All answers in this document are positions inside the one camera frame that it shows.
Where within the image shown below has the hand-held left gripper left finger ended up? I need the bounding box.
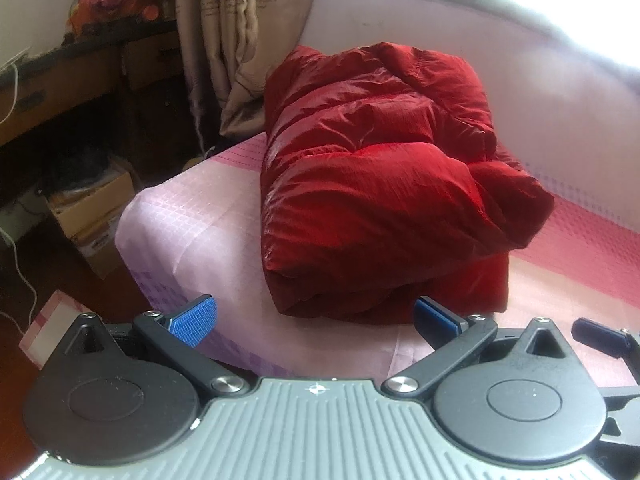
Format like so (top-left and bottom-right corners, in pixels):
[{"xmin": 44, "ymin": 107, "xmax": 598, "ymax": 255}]
[{"xmin": 41, "ymin": 294, "xmax": 251, "ymax": 400}]

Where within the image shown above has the pink and white box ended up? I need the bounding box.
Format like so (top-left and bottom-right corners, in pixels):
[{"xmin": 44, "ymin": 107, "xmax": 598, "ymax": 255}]
[{"xmin": 19, "ymin": 289, "xmax": 82, "ymax": 367}]

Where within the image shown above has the wooden desk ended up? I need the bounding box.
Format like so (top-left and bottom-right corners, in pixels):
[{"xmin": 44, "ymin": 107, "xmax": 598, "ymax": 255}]
[{"xmin": 0, "ymin": 24, "xmax": 193, "ymax": 148}]

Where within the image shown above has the white cable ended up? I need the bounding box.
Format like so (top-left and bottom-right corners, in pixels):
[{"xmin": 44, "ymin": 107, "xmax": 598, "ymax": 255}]
[{"xmin": 0, "ymin": 224, "xmax": 40, "ymax": 337}]

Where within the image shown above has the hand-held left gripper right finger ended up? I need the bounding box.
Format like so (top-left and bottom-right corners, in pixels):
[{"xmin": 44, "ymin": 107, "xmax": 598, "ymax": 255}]
[{"xmin": 381, "ymin": 296, "xmax": 568, "ymax": 401}]

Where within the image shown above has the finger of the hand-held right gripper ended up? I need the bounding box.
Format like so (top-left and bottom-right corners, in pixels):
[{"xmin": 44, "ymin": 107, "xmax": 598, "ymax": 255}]
[
  {"xmin": 597, "ymin": 385, "xmax": 640, "ymax": 468},
  {"xmin": 571, "ymin": 316, "xmax": 640, "ymax": 362}
]

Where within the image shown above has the red puffer jacket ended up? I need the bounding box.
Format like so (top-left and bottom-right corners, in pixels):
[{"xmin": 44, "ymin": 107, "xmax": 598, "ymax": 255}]
[{"xmin": 259, "ymin": 41, "xmax": 557, "ymax": 322}]

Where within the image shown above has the pink checked bed sheet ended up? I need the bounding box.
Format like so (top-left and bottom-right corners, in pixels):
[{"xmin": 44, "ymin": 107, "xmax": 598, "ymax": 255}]
[{"xmin": 114, "ymin": 132, "xmax": 640, "ymax": 392}]

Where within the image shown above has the brown cardboard box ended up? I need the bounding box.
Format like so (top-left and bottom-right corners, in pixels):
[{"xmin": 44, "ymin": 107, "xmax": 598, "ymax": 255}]
[{"xmin": 46, "ymin": 155, "xmax": 139, "ymax": 241}]

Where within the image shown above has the beige floral curtain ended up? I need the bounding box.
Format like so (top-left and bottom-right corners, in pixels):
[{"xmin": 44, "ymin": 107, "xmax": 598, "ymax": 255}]
[{"xmin": 172, "ymin": 0, "xmax": 322, "ymax": 137}]

